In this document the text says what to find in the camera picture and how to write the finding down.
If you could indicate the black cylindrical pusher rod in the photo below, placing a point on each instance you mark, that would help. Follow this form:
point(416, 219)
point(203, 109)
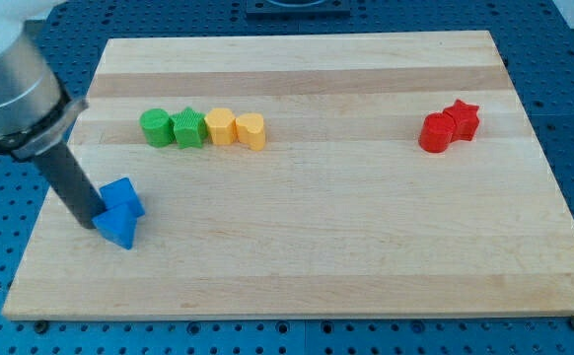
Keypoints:
point(69, 181)

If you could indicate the blue cube block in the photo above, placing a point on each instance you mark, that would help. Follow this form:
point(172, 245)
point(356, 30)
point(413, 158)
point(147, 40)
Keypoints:
point(122, 192)

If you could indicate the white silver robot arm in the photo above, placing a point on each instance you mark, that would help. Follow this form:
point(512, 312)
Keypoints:
point(36, 110)

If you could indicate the blue triangle block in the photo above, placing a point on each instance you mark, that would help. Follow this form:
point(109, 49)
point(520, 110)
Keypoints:
point(117, 225)

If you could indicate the green cylinder block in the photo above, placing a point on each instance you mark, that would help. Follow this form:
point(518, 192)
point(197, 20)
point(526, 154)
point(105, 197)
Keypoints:
point(157, 127)

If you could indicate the green star block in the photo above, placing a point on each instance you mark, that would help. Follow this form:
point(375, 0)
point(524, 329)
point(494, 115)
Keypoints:
point(189, 128)

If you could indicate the yellow hexagon block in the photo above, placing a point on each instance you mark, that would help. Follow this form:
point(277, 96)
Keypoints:
point(221, 126)

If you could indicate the yellow heart block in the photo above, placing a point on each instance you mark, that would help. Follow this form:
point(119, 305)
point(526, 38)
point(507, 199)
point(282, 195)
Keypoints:
point(251, 130)

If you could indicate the wooden board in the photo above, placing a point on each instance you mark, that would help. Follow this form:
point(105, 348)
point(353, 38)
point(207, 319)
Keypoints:
point(341, 215)

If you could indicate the red cylinder block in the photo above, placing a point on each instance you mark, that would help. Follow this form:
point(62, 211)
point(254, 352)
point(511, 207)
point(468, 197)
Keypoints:
point(437, 132)

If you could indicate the red star block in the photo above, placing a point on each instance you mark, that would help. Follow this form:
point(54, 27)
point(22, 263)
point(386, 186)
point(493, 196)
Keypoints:
point(465, 118)

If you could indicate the dark blue mount plate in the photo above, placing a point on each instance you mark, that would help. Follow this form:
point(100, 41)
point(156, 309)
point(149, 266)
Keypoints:
point(298, 8)

